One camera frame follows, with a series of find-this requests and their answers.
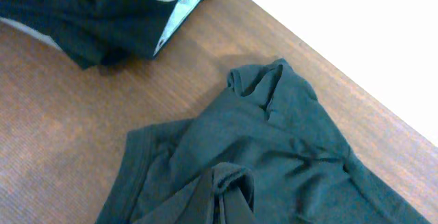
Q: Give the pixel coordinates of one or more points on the dark green Nike t-shirt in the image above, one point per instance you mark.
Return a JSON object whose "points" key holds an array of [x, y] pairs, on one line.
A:
{"points": [[264, 151]]}

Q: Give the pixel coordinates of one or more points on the black folded garment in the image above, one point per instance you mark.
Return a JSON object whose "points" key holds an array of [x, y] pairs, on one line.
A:
{"points": [[100, 32]]}

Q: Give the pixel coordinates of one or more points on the grey folded garment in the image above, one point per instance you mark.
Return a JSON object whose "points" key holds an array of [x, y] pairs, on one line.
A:
{"points": [[31, 35]]}

